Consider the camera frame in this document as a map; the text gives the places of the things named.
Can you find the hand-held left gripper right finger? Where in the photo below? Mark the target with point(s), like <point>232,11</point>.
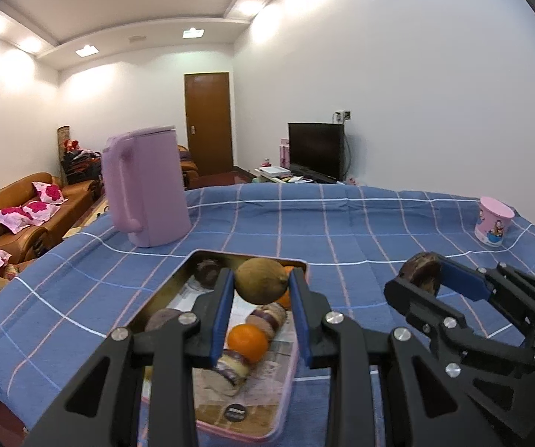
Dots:
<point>301,321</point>

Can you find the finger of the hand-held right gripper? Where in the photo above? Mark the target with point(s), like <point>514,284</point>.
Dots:
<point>465,279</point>
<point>416,300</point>

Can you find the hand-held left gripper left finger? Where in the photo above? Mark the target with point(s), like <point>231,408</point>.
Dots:
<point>223,316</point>

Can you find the large orange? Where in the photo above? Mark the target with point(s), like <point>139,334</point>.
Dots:
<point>285,300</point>

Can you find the dark mangosteen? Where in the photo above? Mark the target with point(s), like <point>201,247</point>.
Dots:
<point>207,272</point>
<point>423,267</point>

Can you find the medium orange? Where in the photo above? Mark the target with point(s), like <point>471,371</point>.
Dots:
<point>248,342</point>

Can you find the striped cake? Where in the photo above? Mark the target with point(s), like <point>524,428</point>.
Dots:
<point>232,368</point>

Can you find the large purple fig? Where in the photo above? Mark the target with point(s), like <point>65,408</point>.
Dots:
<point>167,319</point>

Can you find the pink tin box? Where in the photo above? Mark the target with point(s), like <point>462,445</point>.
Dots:
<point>239,428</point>

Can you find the pink cartoon cup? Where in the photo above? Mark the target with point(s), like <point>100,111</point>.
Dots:
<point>493,223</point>

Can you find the printed paper leaflet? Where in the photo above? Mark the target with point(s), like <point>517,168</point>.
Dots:
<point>258,396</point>

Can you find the blue checked cloth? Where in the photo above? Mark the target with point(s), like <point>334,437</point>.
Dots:
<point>342,242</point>

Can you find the pink electric kettle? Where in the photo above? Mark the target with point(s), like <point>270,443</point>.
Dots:
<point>151,195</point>

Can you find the low television stand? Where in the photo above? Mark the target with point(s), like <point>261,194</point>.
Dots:
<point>309,179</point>

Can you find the white flat box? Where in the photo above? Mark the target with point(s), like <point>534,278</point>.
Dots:
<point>274,171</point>

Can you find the brown leather armchair sofa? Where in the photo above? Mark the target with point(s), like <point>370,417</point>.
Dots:
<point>189,167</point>

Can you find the black television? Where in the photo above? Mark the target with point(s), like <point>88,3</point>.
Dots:
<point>316,149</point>

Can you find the brown wooden door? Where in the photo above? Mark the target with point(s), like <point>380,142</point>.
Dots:
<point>209,125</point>

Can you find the dark cloth pile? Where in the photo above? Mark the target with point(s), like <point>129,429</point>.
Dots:
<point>83,165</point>

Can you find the red plush toys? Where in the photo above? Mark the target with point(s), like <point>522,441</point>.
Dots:
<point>72,145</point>

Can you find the standing rolled scroll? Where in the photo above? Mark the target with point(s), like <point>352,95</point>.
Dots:
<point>64,137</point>

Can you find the square ceiling panel light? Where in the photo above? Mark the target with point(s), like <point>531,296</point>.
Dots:
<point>86,50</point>
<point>193,32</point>

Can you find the ceiling air vent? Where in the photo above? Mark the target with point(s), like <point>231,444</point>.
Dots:
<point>138,38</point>

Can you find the wall power socket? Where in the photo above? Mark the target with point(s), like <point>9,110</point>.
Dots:
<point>343,115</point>

